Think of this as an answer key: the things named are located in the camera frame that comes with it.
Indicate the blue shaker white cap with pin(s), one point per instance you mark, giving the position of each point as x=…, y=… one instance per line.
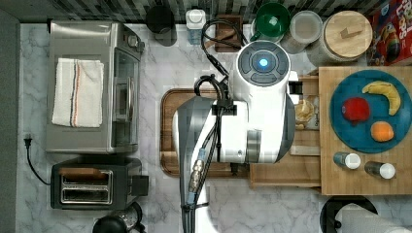
x=347, y=160

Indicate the wooden lid canister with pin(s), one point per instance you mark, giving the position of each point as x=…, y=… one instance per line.
x=345, y=37

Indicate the dark wooden utensil holder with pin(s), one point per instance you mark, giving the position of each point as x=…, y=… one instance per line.
x=227, y=33

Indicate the white striped dish towel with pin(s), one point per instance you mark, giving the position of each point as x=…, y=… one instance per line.
x=78, y=93

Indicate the dark shaker white cap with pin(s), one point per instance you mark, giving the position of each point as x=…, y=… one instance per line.
x=380, y=169

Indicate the orange toy fruit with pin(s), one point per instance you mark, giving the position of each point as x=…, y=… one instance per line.
x=381, y=131

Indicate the red Froot Loops box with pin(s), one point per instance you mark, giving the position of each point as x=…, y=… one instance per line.
x=392, y=35

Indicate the yellow toy banana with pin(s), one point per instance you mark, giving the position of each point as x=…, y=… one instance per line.
x=388, y=90

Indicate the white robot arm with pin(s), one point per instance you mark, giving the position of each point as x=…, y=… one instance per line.
x=248, y=117

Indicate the snack bag in drawer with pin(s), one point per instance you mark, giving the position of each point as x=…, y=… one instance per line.
x=307, y=115

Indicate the black cylindrical container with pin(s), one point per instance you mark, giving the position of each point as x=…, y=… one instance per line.
x=160, y=20

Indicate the dark wooden cutting board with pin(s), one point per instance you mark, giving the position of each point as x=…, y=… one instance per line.
x=169, y=161

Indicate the light wooden drawer cabinet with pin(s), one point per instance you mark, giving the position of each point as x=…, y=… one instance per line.
x=339, y=181

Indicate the blue bottle white cap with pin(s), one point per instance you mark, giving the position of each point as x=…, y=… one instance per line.
x=195, y=21

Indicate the black coffee grinder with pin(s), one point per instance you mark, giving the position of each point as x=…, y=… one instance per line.
x=126, y=221

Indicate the green mug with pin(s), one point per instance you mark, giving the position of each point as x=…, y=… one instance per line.
x=271, y=23

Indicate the stainless toaster oven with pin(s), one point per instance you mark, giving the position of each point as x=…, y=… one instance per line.
x=119, y=49

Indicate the red toy apple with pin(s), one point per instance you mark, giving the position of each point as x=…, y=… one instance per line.
x=355, y=110

